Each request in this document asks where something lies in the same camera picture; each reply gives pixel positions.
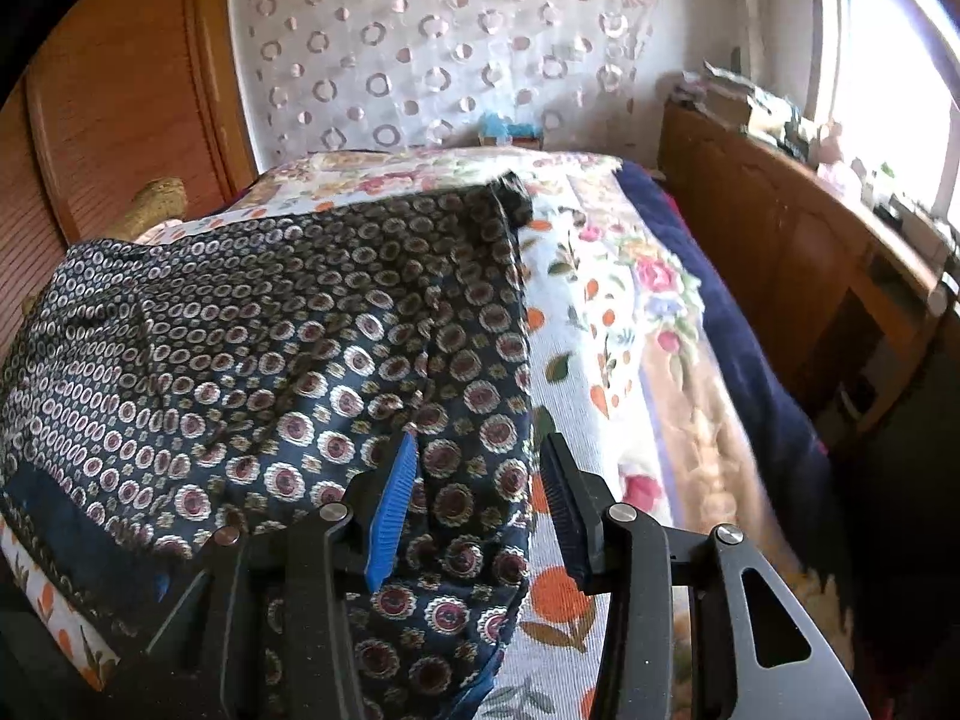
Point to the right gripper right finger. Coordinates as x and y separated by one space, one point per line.
756 653

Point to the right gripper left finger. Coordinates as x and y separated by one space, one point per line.
200 660

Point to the navy patterned pajama garment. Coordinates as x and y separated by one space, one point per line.
241 379

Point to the navy blue blanket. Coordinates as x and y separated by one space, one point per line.
792 460

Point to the orange fruit print towel blanket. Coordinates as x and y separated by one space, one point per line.
287 465

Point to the floral pink bed sheet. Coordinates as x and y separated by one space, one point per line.
622 365

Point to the brown wooden desk cabinet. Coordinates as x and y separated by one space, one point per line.
843 308

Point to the olive gold patterned pillow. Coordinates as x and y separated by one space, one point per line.
157 202

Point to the small items on desk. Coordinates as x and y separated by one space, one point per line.
877 191

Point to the stack of books and papers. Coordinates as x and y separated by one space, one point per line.
737 103

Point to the brown wooden wardrobe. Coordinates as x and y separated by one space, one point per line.
122 92

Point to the circle patterned sheer curtain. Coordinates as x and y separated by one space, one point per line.
384 75

